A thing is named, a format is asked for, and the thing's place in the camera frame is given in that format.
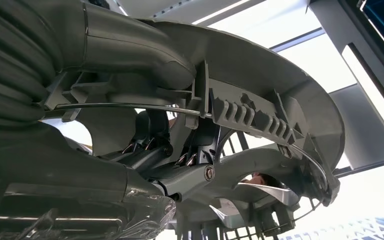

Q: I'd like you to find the black window frame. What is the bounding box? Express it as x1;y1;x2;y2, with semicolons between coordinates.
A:
270;28;384;180

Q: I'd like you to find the white ceiling light strip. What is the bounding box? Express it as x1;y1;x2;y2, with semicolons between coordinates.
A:
191;0;253;26

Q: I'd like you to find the grey roller blind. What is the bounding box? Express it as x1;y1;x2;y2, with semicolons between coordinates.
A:
329;84;384;170

